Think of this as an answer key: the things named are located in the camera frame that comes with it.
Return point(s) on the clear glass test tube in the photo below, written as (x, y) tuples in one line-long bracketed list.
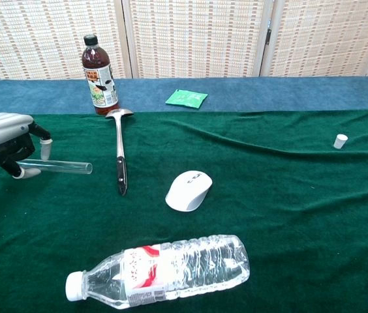
[(70, 167)]

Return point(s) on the small white tube cap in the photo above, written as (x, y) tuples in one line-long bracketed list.
[(340, 142)]

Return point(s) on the dark tea bottle black cap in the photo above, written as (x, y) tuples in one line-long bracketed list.
[(100, 81)]

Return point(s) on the green foil packet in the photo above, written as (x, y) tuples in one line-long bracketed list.
[(186, 98)]

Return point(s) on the white computer mouse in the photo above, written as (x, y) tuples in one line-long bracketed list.
[(187, 192)]

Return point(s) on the woven bamboo folding screen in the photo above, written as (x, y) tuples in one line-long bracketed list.
[(197, 39)]

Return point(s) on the clear plastic water bottle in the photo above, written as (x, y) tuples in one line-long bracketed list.
[(177, 270)]

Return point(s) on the blue velvet cloth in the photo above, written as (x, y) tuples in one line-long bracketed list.
[(269, 94)]

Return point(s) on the black screen hinge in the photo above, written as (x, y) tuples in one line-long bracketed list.
[(268, 36)]

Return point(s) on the dark green velvet cloth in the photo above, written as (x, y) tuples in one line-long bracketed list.
[(269, 228)]

